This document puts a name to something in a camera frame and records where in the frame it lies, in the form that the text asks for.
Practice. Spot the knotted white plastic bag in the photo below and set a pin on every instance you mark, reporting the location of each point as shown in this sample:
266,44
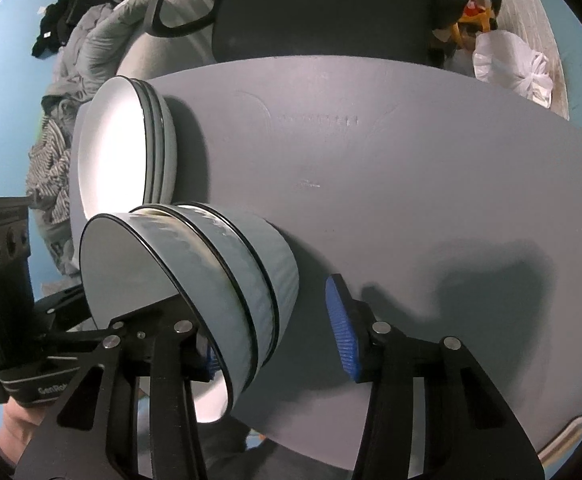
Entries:
511,65

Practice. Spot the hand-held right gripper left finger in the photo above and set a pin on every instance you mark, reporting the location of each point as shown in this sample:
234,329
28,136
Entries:
171,355

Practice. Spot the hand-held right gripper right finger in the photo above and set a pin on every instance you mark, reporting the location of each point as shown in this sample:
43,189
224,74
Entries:
341,330

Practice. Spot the wooden board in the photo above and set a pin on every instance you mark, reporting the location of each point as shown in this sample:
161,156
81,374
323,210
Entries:
566,440

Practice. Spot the white plate black rim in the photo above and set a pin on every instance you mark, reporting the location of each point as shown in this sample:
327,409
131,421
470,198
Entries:
111,150
171,135
159,130

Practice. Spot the black clothing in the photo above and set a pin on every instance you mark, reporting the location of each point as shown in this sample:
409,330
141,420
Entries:
56,25

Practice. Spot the pile of grey clothes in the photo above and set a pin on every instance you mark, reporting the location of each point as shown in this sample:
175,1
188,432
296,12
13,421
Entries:
101,35

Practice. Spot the black office chair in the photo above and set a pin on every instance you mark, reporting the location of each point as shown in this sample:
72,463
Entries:
321,15

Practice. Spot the person's left hand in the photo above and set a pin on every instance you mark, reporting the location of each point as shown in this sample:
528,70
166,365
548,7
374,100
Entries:
23,425

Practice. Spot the dark grey cloth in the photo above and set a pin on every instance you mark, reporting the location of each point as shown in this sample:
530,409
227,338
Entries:
271,455

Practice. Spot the black white striped shirt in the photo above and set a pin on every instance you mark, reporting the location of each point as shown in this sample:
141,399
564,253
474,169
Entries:
51,170

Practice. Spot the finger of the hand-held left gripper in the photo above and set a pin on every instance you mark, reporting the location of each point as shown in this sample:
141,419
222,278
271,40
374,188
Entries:
61,310
136,322

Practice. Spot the white bowl grey ribbed outside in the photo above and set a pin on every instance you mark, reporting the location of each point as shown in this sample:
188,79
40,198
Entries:
196,270
260,320
283,280

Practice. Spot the white brick-pattern panel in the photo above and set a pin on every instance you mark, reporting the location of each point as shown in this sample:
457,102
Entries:
531,5

